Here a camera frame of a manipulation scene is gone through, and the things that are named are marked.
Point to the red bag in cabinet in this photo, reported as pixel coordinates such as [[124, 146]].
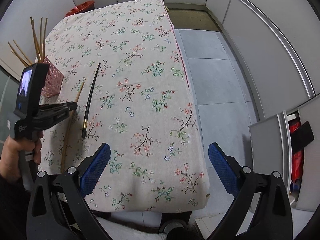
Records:
[[297, 157]]

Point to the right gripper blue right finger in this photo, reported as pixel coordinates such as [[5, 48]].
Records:
[[226, 167]]

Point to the red-lined trash bin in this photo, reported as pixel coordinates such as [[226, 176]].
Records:
[[84, 7]]

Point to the black chopstick with metal band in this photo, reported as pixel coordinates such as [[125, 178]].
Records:
[[85, 122]]

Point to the floral tablecloth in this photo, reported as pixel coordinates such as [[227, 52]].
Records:
[[142, 107]]

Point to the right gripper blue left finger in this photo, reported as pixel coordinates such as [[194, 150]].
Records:
[[92, 167]]

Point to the person's left hand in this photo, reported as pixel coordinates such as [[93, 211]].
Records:
[[10, 155]]

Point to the white lower cabinets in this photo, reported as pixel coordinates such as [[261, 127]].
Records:
[[245, 80]]

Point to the pink perforated utensil holder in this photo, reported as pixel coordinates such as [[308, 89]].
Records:
[[53, 80]]

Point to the green floor mat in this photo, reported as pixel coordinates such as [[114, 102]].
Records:
[[191, 16]]

